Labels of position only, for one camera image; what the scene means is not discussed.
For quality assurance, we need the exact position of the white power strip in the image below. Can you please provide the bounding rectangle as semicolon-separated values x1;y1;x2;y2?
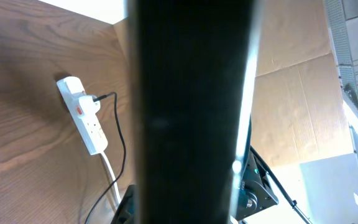
56;76;108;155

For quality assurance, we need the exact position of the black USB charging cable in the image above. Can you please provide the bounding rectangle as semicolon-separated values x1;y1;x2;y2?
84;91;127;224

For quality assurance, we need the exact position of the white USB charger plug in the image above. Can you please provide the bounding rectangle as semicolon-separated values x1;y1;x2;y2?
76;95;101;117

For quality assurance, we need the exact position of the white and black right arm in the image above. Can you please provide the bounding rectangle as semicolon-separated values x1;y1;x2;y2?
234;147;278;221

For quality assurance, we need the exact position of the brown cardboard sheet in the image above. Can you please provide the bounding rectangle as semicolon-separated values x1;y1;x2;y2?
251;0;353;167

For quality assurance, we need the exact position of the white power strip cord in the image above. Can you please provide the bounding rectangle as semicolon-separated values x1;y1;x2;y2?
100;151;122;208

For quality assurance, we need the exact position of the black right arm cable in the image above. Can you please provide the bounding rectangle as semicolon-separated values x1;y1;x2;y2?
249;145;312;224

